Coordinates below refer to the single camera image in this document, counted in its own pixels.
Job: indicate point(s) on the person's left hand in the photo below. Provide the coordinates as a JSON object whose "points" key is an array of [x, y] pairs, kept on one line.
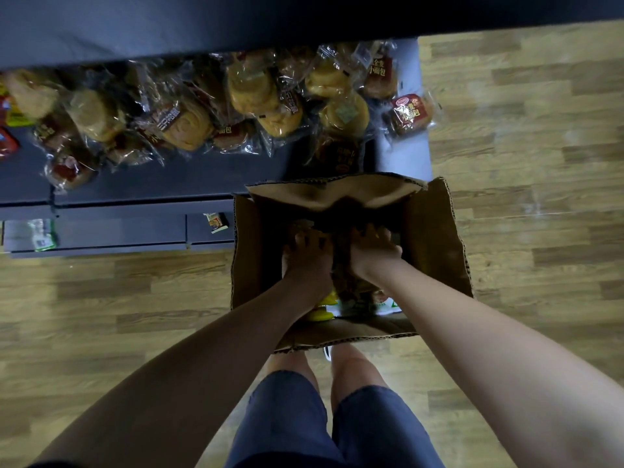
{"points": [[309, 265]]}

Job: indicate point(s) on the person's right hand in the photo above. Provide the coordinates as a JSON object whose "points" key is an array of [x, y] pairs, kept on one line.
{"points": [[375, 255]]}

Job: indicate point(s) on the pile of yellow snacks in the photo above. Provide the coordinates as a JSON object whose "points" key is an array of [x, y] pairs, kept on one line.
{"points": [[324, 309]]}

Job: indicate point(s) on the brown cardboard box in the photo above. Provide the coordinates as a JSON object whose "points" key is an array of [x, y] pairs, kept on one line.
{"points": [[439, 238]]}

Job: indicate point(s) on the dark blue metal shelf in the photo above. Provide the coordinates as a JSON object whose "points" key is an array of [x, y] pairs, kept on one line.
{"points": [[195, 19]]}

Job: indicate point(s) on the person's right forearm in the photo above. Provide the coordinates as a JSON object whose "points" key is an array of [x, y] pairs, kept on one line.
{"points": [[512, 365]]}

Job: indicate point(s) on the person's left forearm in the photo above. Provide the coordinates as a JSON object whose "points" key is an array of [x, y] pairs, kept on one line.
{"points": [[185, 385]]}

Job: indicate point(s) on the person's right shoe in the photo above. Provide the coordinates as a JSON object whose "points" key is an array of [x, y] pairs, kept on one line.
{"points": [[327, 353]]}

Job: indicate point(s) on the person's left leg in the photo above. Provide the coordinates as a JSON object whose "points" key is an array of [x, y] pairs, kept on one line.
{"points": [[292, 372]]}

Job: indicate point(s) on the person's leg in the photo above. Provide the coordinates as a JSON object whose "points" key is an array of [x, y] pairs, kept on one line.
{"points": [[292, 372], [358, 380]]}

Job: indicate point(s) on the person's right leg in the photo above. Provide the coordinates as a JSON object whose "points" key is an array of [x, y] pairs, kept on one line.
{"points": [[358, 380]]}

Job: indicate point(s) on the small red white sachet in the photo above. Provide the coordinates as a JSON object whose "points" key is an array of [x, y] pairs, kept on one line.
{"points": [[216, 222]]}

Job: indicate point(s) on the red label pastry packet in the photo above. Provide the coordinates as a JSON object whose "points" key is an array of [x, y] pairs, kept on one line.
{"points": [[409, 114]]}

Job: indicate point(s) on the dark blue shorts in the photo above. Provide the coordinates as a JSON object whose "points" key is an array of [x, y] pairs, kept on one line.
{"points": [[287, 424]]}

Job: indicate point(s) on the pile of wrapped buns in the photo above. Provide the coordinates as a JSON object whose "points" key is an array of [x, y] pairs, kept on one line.
{"points": [[195, 121]]}

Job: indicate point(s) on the white green label packet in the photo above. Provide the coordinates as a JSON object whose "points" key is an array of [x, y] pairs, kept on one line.
{"points": [[43, 234]]}

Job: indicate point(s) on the pile of red orange packets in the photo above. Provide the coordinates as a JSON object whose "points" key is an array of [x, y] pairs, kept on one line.
{"points": [[10, 141]]}

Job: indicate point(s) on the dark shirt sleeve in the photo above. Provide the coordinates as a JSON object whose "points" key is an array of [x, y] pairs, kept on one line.
{"points": [[51, 465]]}

